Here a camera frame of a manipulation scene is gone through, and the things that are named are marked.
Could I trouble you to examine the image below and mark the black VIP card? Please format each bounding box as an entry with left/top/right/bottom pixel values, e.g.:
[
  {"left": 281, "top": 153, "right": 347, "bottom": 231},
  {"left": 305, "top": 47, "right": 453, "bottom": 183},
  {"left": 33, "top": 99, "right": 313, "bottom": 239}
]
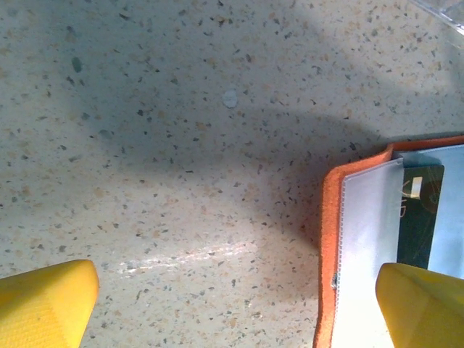
[{"left": 397, "top": 165, "right": 446, "bottom": 270}]

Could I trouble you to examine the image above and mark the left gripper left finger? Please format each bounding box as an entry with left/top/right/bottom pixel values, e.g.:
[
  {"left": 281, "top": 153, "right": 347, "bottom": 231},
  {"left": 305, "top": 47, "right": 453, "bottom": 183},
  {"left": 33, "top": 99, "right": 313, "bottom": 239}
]
[{"left": 0, "top": 259, "right": 100, "bottom": 348}]

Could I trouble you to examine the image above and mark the clear acrylic card stand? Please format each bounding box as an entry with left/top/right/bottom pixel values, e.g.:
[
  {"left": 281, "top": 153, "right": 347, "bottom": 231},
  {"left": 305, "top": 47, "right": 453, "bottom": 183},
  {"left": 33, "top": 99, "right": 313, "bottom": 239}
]
[{"left": 409, "top": 0, "right": 464, "bottom": 37}]

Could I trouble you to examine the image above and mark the orange card holder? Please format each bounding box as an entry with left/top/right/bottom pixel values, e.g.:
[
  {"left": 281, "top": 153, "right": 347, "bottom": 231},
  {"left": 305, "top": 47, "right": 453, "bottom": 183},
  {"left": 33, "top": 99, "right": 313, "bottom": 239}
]
[{"left": 312, "top": 134, "right": 464, "bottom": 348}]

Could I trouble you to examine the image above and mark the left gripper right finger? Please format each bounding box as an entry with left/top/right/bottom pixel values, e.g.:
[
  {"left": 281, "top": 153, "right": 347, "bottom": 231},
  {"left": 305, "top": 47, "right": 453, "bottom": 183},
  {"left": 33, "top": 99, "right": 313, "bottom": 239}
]
[{"left": 376, "top": 262, "right": 464, "bottom": 348}]

